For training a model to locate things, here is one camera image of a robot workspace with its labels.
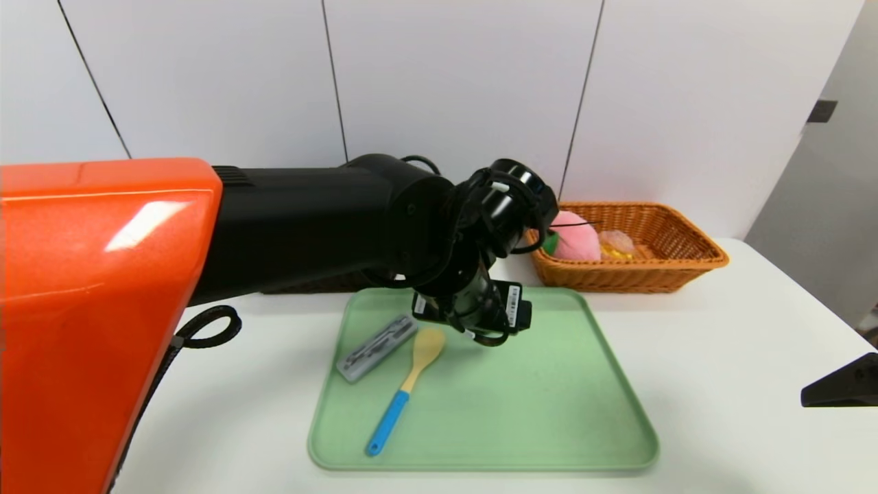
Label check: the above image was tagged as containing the cream puff bread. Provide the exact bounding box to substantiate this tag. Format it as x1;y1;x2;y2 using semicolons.
598;230;639;261

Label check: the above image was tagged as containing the light green plastic tray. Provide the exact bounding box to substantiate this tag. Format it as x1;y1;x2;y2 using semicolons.
308;287;659;471

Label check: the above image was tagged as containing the orange wicker basket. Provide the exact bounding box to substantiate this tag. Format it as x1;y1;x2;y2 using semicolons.
525;201;729;294

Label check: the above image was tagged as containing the pink plush peach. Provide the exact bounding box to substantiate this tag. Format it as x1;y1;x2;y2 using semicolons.
544;211;603;262

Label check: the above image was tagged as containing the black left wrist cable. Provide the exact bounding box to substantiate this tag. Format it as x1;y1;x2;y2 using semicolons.
400;154;599;256

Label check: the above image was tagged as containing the dark brown wicker basket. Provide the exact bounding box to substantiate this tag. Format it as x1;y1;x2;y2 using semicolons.
261;271;377;294

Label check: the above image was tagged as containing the clear plastic compass case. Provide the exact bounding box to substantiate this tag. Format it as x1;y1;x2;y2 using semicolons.
336;314;420;384

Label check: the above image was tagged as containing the yellow spoon with blue handle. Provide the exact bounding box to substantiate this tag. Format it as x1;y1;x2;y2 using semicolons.
367;327;447;456

